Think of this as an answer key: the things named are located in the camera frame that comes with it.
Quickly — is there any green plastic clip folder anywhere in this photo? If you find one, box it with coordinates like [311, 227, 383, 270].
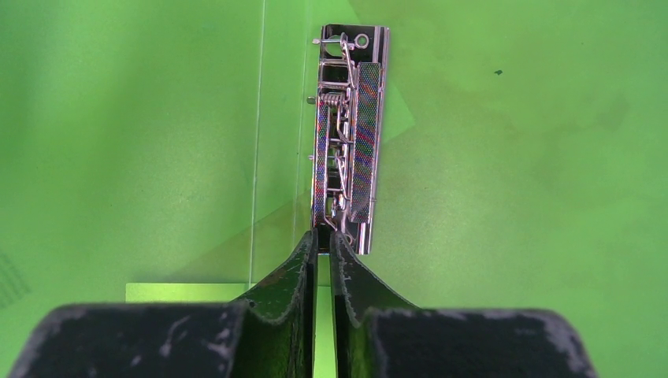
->
[1, 1, 667, 377]

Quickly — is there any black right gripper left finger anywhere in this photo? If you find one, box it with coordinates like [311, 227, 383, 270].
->
[9, 230, 318, 377]

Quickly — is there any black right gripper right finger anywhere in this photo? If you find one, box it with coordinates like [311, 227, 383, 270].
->
[329, 232, 597, 377]

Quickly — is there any chrome folder clip mechanism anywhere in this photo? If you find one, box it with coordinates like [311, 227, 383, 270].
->
[307, 24, 390, 255]

